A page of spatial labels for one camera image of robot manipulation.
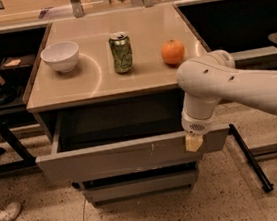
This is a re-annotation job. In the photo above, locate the orange fruit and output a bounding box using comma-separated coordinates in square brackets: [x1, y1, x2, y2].
[160, 39, 185, 65]

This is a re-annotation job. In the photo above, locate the grey drawer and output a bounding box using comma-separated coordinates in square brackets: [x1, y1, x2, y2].
[37, 100, 229, 182]
[83, 169, 199, 204]

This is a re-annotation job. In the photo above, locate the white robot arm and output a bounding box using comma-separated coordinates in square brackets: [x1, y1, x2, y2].
[176, 50, 277, 152]

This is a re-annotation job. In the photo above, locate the white bowl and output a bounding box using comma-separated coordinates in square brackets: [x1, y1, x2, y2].
[40, 41, 80, 73]

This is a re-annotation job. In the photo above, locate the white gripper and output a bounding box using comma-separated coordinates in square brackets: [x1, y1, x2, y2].
[181, 110, 215, 152]

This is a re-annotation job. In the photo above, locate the black stand frame left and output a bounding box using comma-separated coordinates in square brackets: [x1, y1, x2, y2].
[0, 107, 45, 181]

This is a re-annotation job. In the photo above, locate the grey drawer cabinet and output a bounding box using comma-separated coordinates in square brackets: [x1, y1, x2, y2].
[13, 0, 242, 215]

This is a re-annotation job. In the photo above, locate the black floor bar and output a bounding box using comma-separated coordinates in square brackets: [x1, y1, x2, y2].
[229, 124, 274, 193]

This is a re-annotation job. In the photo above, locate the green soda can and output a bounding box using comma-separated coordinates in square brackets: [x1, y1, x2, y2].
[109, 32, 133, 74]

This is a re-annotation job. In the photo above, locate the white shoe upper left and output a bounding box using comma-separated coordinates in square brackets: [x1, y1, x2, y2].
[0, 201, 22, 221]

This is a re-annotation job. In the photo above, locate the grey top drawer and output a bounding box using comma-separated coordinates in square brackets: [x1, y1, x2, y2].
[37, 100, 229, 182]

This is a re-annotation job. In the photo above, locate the grey bottom drawer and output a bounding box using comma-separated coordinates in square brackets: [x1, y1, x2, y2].
[83, 169, 199, 204]

